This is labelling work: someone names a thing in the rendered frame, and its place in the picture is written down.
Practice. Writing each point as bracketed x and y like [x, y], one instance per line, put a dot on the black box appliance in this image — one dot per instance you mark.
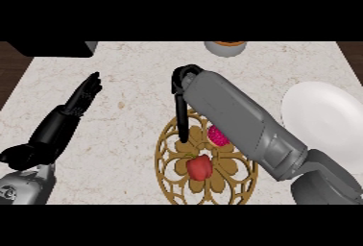
[52, 48]

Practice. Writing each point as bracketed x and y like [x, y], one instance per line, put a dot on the red bell pepper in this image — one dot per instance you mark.
[200, 167]

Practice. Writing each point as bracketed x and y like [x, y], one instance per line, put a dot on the white round plate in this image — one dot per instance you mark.
[327, 121]

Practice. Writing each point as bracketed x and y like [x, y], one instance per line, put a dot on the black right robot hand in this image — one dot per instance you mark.
[180, 109]

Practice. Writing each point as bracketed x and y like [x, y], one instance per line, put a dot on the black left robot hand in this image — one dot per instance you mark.
[52, 126]

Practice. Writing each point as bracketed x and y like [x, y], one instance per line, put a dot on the brown openwork round placemat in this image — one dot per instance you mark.
[222, 182]

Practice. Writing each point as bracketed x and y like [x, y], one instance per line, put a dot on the pink round fruit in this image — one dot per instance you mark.
[217, 136]

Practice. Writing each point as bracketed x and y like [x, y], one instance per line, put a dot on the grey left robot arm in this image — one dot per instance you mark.
[24, 187]

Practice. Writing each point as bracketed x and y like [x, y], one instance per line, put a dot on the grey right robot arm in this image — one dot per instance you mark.
[256, 128]

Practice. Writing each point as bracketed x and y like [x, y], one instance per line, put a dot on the grey cup with orange top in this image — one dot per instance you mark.
[225, 48]

